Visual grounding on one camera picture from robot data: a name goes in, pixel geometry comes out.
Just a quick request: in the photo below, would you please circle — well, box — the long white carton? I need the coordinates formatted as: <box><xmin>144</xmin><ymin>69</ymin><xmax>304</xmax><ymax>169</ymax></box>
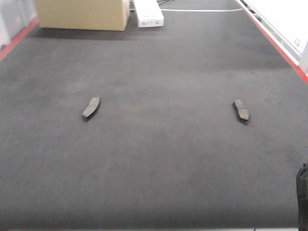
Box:
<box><xmin>133</xmin><ymin>0</ymin><xmax>164</xmax><ymax>28</ymax></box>

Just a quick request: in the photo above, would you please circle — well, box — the grey brake pad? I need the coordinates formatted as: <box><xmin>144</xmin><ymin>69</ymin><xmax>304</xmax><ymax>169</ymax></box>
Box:
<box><xmin>81</xmin><ymin>97</ymin><xmax>101</xmax><ymax>121</ymax></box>
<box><xmin>233</xmin><ymin>99</ymin><xmax>250</xmax><ymax>125</ymax></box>

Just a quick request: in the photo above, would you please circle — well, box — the brown cardboard box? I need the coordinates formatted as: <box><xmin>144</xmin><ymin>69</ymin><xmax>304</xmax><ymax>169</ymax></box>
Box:
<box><xmin>34</xmin><ymin>0</ymin><xmax>130</xmax><ymax>31</ymax></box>

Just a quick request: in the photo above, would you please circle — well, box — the black conveyor belt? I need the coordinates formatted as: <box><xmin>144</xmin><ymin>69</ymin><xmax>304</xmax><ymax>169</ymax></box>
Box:
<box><xmin>0</xmin><ymin>0</ymin><xmax>308</xmax><ymax>230</ymax></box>

